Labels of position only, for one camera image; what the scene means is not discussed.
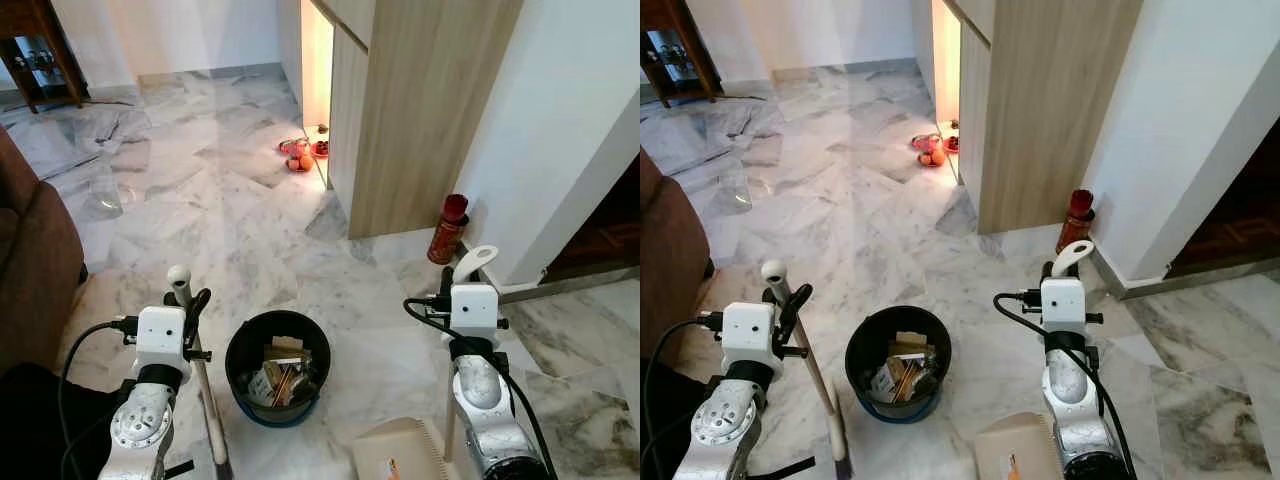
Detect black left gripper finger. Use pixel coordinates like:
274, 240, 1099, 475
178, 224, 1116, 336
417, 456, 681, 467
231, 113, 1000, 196
185, 288, 213, 337
780, 283, 814, 347

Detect cream long-handled dustpan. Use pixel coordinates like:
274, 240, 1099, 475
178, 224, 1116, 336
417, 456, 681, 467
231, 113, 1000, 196
972, 240, 1096, 480
352, 245, 499, 480

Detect wooden broom with white tip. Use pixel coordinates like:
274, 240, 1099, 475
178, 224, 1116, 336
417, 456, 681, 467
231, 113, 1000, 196
166, 264, 233, 480
760, 259, 853, 480

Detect black round waste bin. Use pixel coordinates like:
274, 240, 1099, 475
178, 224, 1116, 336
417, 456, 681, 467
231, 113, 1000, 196
845, 305, 953, 425
225, 310, 332, 429

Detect red capped canister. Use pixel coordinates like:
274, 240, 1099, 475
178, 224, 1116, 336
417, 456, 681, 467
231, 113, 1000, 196
1056, 188, 1096, 256
427, 194, 470, 266

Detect paper rubbish pile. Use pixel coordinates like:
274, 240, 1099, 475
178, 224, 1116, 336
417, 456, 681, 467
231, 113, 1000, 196
865, 330, 941, 401
245, 338, 319, 406

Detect light wood cabinet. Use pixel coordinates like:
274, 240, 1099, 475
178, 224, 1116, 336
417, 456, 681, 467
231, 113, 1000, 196
910, 0, 1144, 236
278, 0, 525, 241

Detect dark wood glass cabinet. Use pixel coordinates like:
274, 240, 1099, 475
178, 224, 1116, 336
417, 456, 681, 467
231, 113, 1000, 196
0, 0, 87, 114
640, 0, 723, 108

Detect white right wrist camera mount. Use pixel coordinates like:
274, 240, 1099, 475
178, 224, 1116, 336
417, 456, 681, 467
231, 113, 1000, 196
448, 283, 501, 341
1040, 277, 1089, 334

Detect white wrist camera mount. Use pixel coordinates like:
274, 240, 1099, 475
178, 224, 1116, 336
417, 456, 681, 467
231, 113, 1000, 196
1040, 277, 1089, 334
135, 305, 191, 373
720, 300, 778, 363
448, 283, 501, 341

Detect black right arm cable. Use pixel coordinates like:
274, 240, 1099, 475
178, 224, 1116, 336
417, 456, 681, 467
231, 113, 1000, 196
403, 295, 557, 480
992, 288, 1139, 480

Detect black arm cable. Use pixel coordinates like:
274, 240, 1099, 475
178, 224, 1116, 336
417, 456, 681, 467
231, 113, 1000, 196
403, 295, 557, 480
642, 312, 723, 480
992, 288, 1139, 480
58, 316, 138, 480

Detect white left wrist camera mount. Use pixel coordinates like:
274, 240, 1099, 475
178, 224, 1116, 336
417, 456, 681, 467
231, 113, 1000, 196
135, 305, 191, 373
720, 300, 778, 363

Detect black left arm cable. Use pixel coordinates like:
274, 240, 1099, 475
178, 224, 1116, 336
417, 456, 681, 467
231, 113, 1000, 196
642, 312, 723, 480
58, 316, 138, 480

